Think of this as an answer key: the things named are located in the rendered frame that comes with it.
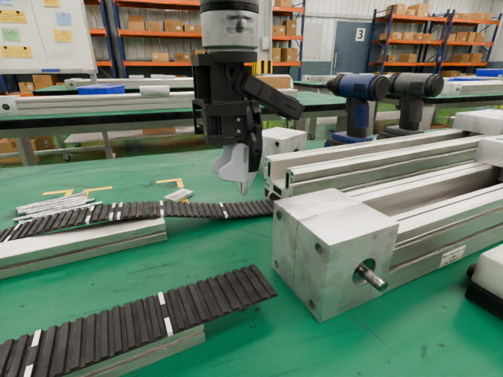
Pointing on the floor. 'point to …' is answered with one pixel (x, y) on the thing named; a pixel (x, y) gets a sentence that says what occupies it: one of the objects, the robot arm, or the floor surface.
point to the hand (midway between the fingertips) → (247, 186)
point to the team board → (48, 47)
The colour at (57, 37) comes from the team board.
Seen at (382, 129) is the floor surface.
